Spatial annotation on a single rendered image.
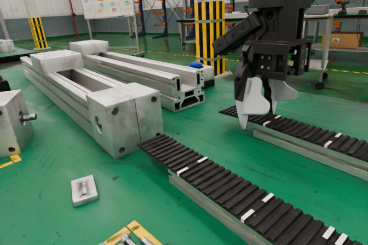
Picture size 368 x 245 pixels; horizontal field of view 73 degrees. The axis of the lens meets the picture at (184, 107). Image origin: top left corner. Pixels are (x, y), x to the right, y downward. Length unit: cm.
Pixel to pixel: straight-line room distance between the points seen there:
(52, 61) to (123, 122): 41
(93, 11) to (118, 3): 77
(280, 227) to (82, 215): 22
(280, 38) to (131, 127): 27
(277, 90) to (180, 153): 23
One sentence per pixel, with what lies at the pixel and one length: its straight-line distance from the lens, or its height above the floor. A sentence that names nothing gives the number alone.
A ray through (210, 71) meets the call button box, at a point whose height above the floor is 83.
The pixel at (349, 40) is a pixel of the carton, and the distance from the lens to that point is 523.
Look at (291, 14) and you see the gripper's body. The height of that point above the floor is 99.
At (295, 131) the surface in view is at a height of 81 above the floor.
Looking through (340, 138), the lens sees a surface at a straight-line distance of 44.
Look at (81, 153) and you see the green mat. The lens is 48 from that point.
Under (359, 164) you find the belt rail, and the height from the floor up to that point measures 80.
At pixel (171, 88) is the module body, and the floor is 84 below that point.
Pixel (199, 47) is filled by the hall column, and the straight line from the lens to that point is 391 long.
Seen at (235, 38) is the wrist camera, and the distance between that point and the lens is 45.
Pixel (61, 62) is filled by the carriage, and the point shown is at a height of 89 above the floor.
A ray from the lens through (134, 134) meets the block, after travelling 43.
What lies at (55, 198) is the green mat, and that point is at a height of 78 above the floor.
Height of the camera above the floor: 100
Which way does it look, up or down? 21 degrees down
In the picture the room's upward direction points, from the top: 4 degrees counter-clockwise
